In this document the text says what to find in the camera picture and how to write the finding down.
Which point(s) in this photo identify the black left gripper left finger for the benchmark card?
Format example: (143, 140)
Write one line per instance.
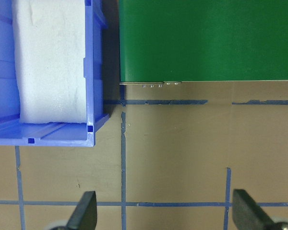
(84, 216)

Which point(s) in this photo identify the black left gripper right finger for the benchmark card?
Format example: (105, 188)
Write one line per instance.
(247, 214)

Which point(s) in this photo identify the blue bin left side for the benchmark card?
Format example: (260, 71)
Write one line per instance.
(14, 133)

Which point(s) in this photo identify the white foam pad left bin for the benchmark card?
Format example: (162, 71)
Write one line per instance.
(49, 40)

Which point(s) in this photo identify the brown paper table cover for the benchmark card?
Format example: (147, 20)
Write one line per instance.
(167, 159)

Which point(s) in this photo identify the green conveyor belt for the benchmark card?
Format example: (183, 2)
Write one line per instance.
(203, 40)

